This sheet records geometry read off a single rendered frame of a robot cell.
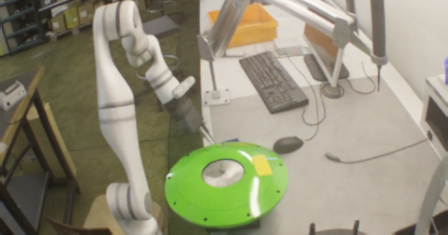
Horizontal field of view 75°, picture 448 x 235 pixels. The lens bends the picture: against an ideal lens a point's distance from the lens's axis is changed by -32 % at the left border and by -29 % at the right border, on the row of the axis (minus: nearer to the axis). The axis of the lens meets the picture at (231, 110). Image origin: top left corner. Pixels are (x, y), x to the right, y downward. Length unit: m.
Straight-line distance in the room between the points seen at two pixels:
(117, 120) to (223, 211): 0.31
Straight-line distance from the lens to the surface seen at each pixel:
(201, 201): 0.92
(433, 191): 0.52
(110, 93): 0.82
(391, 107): 1.50
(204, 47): 1.44
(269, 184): 0.94
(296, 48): 1.84
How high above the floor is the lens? 1.74
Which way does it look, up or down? 34 degrees down
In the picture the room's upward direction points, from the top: 9 degrees counter-clockwise
